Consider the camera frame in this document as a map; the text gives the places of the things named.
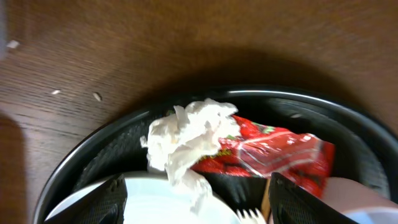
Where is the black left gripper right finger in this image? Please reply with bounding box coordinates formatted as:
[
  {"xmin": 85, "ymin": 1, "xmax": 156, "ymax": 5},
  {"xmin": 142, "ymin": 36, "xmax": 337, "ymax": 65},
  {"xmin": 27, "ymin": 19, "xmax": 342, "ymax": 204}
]
[{"xmin": 269, "ymin": 172, "xmax": 356, "ymax": 224}]

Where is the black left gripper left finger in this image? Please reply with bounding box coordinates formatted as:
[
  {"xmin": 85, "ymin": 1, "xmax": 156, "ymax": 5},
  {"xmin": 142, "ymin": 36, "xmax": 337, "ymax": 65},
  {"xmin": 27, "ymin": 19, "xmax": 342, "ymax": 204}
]
[{"xmin": 44, "ymin": 174, "xmax": 127, "ymax": 224}]

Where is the large white plate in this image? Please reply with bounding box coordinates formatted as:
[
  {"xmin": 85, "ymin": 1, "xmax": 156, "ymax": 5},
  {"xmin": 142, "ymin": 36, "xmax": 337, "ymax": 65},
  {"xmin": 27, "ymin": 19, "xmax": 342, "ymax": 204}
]
[{"xmin": 45, "ymin": 170, "xmax": 242, "ymax": 224}]

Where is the red snack wrapper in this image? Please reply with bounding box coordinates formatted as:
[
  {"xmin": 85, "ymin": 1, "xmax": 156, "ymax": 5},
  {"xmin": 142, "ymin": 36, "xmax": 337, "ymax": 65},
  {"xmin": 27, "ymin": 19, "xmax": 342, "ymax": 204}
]
[{"xmin": 192, "ymin": 116, "xmax": 335, "ymax": 198}]

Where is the white napkin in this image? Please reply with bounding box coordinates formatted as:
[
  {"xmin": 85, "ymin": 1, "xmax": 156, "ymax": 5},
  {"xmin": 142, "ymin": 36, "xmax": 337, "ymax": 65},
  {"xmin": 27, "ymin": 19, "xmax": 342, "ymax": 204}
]
[{"xmin": 140, "ymin": 98, "xmax": 240, "ymax": 214}]

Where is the wooden chopstick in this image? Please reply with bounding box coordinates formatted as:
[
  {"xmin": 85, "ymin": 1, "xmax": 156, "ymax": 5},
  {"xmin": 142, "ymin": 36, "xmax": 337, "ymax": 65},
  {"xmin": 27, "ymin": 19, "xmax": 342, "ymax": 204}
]
[{"xmin": 261, "ymin": 179, "xmax": 271, "ymax": 223}]

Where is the white plastic fork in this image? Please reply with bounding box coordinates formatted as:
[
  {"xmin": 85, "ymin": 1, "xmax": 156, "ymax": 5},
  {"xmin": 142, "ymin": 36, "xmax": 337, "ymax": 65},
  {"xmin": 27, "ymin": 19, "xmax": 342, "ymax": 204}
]
[{"xmin": 236, "ymin": 208, "xmax": 267, "ymax": 224}]

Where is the small grey bowl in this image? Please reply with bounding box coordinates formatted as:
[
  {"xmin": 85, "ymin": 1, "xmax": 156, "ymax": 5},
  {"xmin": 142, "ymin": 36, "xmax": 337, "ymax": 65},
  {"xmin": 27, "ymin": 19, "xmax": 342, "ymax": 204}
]
[{"xmin": 322, "ymin": 177, "xmax": 397, "ymax": 224}]

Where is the round black serving tray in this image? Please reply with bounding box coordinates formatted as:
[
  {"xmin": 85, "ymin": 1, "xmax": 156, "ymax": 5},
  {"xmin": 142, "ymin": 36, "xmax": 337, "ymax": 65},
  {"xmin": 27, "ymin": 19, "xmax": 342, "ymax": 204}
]
[{"xmin": 33, "ymin": 86, "xmax": 397, "ymax": 223}]

